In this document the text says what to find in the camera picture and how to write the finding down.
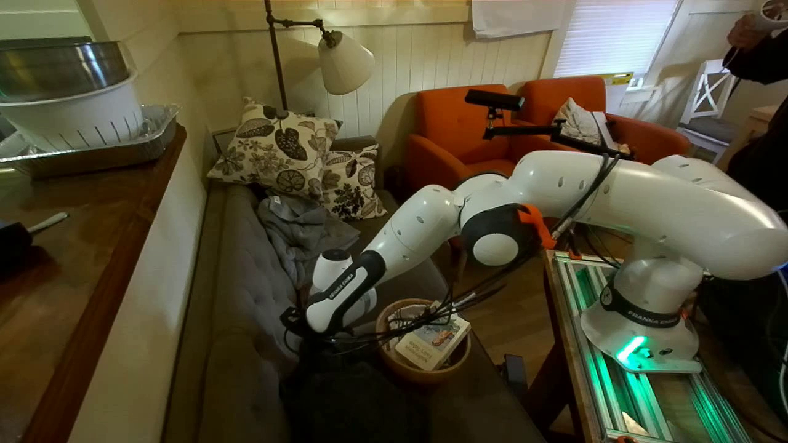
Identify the white wooden chair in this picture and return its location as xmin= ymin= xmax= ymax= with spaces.
xmin=680 ymin=56 xmax=741 ymax=129

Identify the large leaf pattern pillow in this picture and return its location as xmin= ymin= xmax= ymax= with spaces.
xmin=204 ymin=95 xmax=344 ymax=199

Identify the small leaf pattern pillow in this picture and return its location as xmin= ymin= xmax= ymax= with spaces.
xmin=317 ymin=140 xmax=389 ymax=223

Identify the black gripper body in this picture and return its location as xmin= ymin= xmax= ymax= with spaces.
xmin=278 ymin=302 xmax=333 ymax=356

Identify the metal baking tray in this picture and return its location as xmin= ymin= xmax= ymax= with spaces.
xmin=0 ymin=104 xmax=180 ymax=179

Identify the white window blind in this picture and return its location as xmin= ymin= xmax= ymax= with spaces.
xmin=550 ymin=0 xmax=685 ymax=82

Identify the dark wooden counter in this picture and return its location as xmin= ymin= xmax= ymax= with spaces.
xmin=0 ymin=120 xmax=190 ymax=443

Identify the patterned cloth on armchair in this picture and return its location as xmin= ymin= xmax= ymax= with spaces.
xmin=550 ymin=95 xmax=632 ymax=158

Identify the round wooden bowl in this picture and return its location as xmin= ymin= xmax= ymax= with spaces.
xmin=373 ymin=296 xmax=475 ymax=390

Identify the brown tufted sofa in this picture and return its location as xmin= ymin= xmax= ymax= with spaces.
xmin=160 ymin=129 xmax=546 ymax=443

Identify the person in dark clothes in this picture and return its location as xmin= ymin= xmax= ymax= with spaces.
xmin=718 ymin=27 xmax=788 ymax=228

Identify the dark grey blanket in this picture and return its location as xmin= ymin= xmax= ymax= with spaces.
xmin=275 ymin=323 xmax=437 ymax=443

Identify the white hanging sheet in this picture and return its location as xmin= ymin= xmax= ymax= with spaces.
xmin=467 ymin=0 xmax=578 ymax=43

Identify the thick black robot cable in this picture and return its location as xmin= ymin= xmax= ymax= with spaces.
xmin=548 ymin=148 xmax=628 ymax=244

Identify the white mug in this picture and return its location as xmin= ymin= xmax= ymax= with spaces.
xmin=745 ymin=0 xmax=788 ymax=34

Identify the floor lamp white shade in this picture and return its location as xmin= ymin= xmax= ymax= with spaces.
xmin=260 ymin=0 xmax=379 ymax=114

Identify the steel mixing bowl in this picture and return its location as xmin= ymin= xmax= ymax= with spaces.
xmin=0 ymin=38 xmax=134 ymax=105

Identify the black pan with handle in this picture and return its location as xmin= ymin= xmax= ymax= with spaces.
xmin=0 ymin=209 xmax=74 ymax=276

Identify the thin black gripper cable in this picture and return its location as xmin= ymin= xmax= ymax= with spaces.
xmin=328 ymin=274 xmax=514 ymax=356

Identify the aluminium frame robot table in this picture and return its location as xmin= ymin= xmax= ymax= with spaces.
xmin=543 ymin=248 xmax=788 ymax=443

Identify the black camera on stand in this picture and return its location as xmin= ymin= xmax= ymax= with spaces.
xmin=462 ymin=87 xmax=635 ymax=166

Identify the bystander hand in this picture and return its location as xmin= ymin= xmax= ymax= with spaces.
xmin=724 ymin=9 xmax=775 ymax=55

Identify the orange armchair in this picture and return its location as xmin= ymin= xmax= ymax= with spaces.
xmin=399 ymin=82 xmax=537 ymax=217
xmin=514 ymin=73 xmax=693 ymax=168

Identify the light grey blanket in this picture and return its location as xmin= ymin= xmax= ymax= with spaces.
xmin=254 ymin=190 xmax=362 ymax=291

